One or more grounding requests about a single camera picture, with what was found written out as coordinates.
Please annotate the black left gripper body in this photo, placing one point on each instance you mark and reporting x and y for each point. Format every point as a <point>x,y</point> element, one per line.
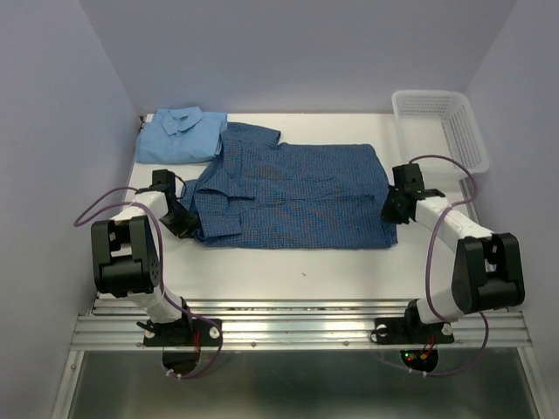
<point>179,221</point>

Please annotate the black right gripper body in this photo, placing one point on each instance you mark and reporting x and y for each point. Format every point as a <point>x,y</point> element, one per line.
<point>390,209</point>

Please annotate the blue plaid long sleeve shirt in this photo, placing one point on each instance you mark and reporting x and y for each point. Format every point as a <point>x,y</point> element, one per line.
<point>263,193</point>

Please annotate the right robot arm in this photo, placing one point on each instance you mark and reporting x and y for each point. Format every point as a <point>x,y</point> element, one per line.
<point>487,272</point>

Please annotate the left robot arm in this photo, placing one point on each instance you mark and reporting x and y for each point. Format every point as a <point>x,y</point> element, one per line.
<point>127,256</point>

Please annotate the white plastic basket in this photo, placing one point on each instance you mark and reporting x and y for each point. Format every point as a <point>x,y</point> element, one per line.
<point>431,122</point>

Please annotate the light blue folded shirt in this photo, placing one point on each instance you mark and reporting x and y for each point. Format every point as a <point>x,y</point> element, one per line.
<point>181,136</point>

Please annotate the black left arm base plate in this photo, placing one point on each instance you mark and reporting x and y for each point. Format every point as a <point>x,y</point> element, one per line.
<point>183,338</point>

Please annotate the aluminium front rail frame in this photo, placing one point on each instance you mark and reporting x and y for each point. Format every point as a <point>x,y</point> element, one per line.
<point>289,325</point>

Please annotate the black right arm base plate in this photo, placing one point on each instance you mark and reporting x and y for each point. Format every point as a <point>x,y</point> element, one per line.
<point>393,331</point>

